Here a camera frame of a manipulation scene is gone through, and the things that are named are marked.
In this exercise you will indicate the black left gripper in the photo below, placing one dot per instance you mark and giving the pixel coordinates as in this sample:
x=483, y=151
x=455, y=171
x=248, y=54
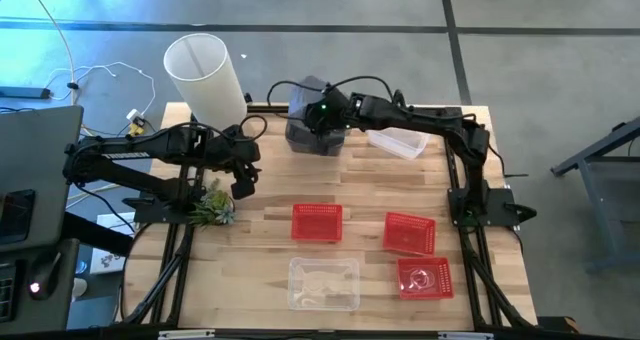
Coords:
x=235, y=147

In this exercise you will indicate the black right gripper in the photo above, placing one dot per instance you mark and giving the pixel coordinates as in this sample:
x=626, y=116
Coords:
x=330, y=112

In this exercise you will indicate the clear plastic basket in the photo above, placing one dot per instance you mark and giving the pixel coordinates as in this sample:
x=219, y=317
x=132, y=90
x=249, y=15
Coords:
x=400, y=142
x=324, y=284

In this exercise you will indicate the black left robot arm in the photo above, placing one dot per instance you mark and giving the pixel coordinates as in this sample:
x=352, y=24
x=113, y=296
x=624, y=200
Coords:
x=140, y=147

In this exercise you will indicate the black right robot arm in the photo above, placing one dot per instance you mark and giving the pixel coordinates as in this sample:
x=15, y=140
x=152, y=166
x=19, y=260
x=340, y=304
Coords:
x=425, y=117

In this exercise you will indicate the white cylindrical bin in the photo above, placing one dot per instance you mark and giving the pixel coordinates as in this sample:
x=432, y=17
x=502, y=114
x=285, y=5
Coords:
x=210, y=90

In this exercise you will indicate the small green succulent plant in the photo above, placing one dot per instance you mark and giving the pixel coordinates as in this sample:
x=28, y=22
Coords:
x=215, y=207

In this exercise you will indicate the yellow connector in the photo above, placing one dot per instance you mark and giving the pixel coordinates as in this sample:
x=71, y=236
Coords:
x=136, y=129

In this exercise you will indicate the white power adapter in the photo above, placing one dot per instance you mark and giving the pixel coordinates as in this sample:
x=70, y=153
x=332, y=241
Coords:
x=135, y=115

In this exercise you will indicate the red perforated plastic basket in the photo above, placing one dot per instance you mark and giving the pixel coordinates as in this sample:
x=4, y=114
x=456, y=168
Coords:
x=409, y=233
x=425, y=278
x=317, y=223

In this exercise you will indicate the black desk bar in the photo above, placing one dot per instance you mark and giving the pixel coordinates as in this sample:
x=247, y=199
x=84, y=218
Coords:
x=95, y=235

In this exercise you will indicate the white printed box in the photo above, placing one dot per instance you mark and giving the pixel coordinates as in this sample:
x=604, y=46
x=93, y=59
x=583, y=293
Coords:
x=112, y=265

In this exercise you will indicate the grey desk panel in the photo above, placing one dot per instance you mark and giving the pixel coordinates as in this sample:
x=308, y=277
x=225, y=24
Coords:
x=45, y=155

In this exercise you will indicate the white cup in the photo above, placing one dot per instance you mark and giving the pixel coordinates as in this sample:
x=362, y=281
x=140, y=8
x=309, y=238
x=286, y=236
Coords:
x=80, y=289

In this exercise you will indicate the black clamp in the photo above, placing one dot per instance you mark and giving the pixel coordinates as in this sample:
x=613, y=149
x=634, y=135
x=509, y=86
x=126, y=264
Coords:
x=522, y=212

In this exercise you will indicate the black power strip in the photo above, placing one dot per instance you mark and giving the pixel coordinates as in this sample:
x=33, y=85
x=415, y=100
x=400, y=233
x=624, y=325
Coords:
x=25, y=92

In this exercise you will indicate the black computer mouse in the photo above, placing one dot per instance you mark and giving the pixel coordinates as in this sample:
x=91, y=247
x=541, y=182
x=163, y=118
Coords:
x=45, y=275

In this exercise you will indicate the black phone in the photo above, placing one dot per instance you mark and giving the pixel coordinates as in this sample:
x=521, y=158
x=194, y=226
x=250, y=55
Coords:
x=15, y=215

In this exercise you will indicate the dark grey desk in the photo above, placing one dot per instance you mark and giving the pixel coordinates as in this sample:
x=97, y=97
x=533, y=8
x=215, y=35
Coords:
x=55, y=320

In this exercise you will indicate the black keyboard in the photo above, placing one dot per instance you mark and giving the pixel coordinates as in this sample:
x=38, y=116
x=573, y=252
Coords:
x=7, y=292

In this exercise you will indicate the grey metal stand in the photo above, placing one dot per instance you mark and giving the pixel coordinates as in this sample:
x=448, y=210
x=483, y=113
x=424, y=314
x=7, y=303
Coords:
x=620, y=195

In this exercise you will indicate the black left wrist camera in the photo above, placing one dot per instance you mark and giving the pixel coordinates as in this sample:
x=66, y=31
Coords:
x=243, y=188

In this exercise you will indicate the black aluminium frame rail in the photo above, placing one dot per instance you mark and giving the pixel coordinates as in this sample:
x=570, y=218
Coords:
x=300, y=336
x=472, y=280
x=492, y=285
x=181, y=280
x=162, y=280
x=277, y=109

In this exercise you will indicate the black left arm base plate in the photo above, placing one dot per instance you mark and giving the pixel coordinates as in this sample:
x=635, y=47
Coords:
x=150, y=212

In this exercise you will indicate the silver metal bracket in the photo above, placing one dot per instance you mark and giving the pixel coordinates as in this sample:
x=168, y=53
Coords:
x=465, y=335
x=186, y=334

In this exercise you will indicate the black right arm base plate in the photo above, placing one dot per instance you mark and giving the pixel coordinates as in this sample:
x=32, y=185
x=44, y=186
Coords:
x=500, y=205

